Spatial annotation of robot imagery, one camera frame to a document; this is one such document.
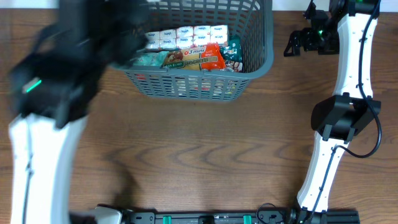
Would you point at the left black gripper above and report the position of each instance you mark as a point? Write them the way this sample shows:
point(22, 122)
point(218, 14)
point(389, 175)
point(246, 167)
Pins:
point(125, 23)

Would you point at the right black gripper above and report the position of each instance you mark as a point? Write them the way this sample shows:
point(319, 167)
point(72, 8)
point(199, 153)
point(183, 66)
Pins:
point(300, 41)

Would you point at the light blue snack bar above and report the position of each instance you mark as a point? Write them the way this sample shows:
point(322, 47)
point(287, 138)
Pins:
point(150, 59)

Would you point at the Kleenex tissue multipack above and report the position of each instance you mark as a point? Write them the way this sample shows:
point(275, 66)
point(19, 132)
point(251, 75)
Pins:
point(187, 36)

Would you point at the green Nescafe coffee bag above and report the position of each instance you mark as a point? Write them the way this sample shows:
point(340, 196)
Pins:
point(233, 51)

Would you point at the San Remo spaghetti packet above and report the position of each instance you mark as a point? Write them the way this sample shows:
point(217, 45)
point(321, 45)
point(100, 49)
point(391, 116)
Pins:
point(204, 57)

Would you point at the white brown snack bag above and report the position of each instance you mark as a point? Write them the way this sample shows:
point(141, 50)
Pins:
point(232, 66)

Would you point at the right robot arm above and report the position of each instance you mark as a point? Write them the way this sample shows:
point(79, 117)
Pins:
point(347, 30)

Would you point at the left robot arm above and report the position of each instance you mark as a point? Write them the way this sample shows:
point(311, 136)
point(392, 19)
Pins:
point(51, 89)

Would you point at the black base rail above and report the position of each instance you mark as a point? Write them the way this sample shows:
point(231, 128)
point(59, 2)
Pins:
point(267, 213)

